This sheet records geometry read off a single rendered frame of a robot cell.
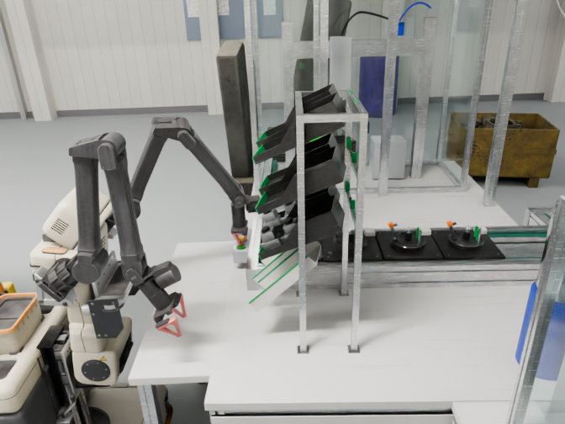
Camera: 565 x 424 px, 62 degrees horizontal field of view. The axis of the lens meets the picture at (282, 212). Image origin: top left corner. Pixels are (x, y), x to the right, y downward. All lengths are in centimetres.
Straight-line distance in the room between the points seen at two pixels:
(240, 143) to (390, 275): 307
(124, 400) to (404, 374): 135
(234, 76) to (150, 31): 480
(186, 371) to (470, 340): 96
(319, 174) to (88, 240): 69
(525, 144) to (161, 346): 449
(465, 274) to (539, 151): 362
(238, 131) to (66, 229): 323
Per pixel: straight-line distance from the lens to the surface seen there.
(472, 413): 154
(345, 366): 160
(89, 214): 141
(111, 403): 244
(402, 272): 195
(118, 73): 935
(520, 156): 550
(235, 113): 459
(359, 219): 139
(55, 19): 960
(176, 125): 167
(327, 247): 200
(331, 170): 133
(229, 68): 444
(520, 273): 210
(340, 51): 278
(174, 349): 171
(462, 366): 167
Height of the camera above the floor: 195
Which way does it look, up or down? 25 degrees down
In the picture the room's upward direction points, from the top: 2 degrees counter-clockwise
